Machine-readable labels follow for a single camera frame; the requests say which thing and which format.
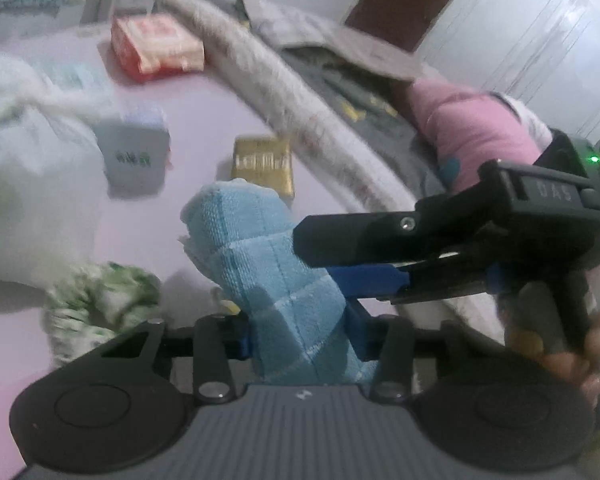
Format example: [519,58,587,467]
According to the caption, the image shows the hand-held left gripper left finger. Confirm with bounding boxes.
[99,314,255,406]

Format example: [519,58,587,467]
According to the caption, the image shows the white grey wipes pack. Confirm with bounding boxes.
[94,107,172,196]

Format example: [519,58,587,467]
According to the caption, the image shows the pink printed bed sheet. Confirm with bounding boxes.
[0,22,506,480]

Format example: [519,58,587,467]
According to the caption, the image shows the pink cloth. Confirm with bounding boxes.
[405,80,556,196]

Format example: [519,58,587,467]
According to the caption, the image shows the white plastic bag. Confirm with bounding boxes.
[0,52,116,288]

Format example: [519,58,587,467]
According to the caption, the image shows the striped rolled bolster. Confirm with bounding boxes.
[155,0,421,216]

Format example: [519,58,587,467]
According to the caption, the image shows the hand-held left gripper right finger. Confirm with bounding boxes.
[346,300,487,405]

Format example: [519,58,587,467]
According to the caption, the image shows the green white scrunchie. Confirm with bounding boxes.
[42,261,163,366]

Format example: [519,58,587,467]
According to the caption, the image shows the red tissue packet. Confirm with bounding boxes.
[111,14,206,83]

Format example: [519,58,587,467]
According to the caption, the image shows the grey sheet with yellow stars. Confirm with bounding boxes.
[280,45,461,196]

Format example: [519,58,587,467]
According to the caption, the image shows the striped folded quilt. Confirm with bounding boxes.
[237,0,431,83]

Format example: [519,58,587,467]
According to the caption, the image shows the person's right hand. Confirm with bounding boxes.
[497,284,600,411]

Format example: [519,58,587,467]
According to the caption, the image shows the blue checked towel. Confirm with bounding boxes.
[180,180,381,387]

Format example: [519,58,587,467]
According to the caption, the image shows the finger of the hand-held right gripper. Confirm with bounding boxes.
[292,210,452,269]
[326,252,501,307]

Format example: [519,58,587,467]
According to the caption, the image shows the gold packet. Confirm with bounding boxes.
[230,135,297,198]

